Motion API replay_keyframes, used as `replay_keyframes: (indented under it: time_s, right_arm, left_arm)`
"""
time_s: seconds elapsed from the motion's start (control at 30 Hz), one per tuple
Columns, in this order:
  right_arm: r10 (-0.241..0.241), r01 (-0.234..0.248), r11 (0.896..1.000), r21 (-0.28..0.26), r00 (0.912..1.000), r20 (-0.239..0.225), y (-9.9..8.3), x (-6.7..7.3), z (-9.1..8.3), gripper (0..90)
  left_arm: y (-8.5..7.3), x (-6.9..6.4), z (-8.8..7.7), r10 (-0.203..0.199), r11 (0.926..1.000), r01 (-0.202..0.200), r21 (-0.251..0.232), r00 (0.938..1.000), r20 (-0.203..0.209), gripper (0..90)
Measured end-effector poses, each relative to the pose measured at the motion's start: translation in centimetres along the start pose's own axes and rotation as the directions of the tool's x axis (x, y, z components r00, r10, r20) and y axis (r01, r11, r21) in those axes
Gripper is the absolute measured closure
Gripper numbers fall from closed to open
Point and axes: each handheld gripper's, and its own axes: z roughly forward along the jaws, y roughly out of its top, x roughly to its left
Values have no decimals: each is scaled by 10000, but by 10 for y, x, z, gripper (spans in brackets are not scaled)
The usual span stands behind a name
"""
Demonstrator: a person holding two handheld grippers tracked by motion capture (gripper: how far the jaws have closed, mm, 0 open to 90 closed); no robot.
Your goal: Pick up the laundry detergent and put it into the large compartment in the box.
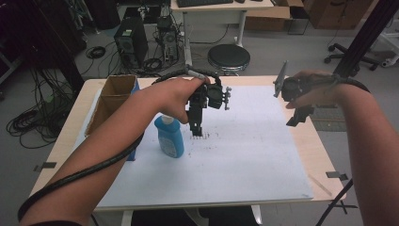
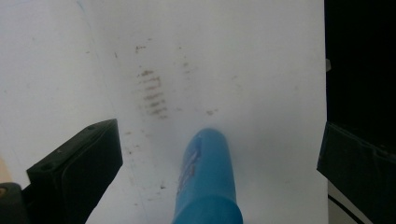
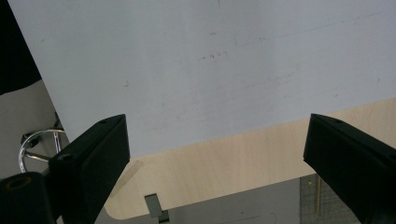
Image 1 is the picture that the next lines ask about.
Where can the person's dark clothing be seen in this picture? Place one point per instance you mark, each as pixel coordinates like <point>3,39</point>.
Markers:
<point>194,217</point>

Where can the black keyboard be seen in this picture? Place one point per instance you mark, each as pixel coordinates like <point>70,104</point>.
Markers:
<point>204,2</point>

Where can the large brown cardboard box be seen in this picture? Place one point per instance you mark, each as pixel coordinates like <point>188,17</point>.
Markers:
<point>338,14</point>

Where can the person's left hand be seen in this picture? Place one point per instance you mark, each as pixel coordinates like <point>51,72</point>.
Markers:
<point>171,94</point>

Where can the white paper sheet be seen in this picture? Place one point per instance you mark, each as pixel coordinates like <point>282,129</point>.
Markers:
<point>238,150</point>

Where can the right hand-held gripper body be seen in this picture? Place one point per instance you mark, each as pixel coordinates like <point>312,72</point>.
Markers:
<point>293,88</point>

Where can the blue plastic bottle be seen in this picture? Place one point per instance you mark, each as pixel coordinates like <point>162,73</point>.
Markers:
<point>171,138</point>

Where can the black computer tower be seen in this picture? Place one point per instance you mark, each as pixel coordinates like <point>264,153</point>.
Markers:
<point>131,40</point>

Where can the person's right hand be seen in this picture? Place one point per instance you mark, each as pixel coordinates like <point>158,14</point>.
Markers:
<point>316,91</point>

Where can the black metal stand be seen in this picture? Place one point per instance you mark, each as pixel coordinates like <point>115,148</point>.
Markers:
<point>367,34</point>

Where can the black office chair base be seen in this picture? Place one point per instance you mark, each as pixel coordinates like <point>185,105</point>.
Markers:
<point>348,56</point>

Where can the black tripod leg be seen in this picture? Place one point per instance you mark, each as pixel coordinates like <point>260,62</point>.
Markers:
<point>337,201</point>

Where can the flat brown cardboard box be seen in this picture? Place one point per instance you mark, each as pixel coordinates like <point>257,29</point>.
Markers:
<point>266,17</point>

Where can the grey tape strip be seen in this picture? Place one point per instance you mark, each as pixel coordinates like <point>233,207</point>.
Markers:
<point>46,165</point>
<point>336,175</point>

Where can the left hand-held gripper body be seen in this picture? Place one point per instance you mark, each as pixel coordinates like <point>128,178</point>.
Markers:
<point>213,95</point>

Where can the open computer case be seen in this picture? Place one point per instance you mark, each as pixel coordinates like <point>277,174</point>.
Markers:
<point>168,39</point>

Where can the white desk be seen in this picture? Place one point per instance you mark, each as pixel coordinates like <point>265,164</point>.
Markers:
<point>216,15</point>

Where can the black round stool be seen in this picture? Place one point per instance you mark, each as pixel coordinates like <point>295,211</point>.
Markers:
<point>229,57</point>

